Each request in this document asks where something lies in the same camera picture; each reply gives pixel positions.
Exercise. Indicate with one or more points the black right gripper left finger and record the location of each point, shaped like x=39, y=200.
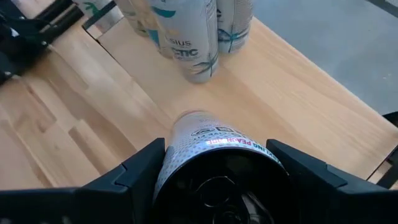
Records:
x=93, y=202

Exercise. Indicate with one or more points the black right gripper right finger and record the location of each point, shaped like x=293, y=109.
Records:
x=335, y=202

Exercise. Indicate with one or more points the wooden shelf black metal frame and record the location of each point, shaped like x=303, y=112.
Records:
x=280, y=93

